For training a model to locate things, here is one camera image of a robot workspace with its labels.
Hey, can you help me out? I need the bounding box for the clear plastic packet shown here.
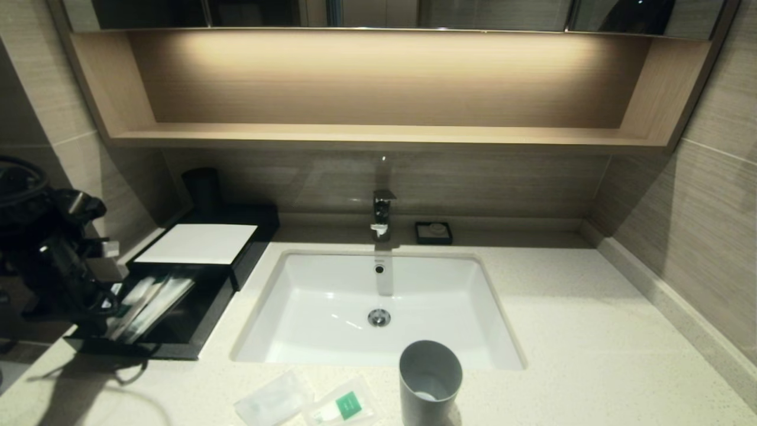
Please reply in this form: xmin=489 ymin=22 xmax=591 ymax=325
xmin=234 ymin=372 xmax=309 ymax=426

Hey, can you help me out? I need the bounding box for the black cylindrical container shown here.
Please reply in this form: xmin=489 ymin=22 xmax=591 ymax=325
xmin=182 ymin=167 xmax=224 ymax=217

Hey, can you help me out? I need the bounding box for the mirror cabinet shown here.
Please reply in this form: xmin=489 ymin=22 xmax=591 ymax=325
xmin=59 ymin=0 xmax=731 ymax=40

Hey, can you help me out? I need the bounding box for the black box body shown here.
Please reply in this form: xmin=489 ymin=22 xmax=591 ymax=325
xmin=127 ymin=204 xmax=282 ymax=292

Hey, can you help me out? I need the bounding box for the white ceramic sink basin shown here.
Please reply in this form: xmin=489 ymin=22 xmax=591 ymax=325
xmin=231 ymin=250 xmax=527 ymax=372

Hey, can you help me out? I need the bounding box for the black soap dish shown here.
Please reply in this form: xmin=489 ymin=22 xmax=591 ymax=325
xmin=415 ymin=221 xmax=454 ymax=246

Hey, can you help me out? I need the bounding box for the chrome faucet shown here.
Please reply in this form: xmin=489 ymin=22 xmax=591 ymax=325
xmin=371 ymin=189 xmax=398 ymax=241

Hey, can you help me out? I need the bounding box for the stone backsplash ledge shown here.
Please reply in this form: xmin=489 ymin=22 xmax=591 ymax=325
xmin=583 ymin=219 xmax=757 ymax=409

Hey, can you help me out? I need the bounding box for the small packet with green label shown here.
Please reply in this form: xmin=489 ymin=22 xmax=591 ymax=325
xmin=305 ymin=379 xmax=379 ymax=426

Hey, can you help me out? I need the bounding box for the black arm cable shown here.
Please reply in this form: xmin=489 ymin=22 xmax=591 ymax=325
xmin=0 ymin=157 xmax=53 ymax=209

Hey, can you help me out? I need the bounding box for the wooden wall shelf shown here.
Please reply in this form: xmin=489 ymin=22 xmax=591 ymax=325
xmin=50 ymin=28 xmax=740 ymax=156

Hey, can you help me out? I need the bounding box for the black amenity tray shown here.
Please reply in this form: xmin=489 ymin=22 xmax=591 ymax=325
xmin=64 ymin=263 xmax=238 ymax=360

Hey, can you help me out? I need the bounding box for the comb packet with green label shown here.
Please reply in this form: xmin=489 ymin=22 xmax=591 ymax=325
xmin=121 ymin=277 xmax=196 ymax=344

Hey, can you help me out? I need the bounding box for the grey cup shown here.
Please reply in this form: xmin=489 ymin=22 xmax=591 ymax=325
xmin=399 ymin=340 xmax=463 ymax=426

